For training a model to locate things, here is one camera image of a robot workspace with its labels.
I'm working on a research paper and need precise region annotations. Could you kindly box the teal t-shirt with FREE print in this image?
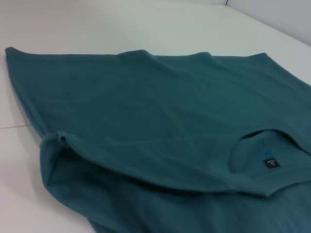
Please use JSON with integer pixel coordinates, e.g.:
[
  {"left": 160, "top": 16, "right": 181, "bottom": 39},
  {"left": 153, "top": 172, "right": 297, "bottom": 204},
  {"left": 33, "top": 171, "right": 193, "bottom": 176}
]
[{"left": 4, "top": 47, "right": 311, "bottom": 233}]

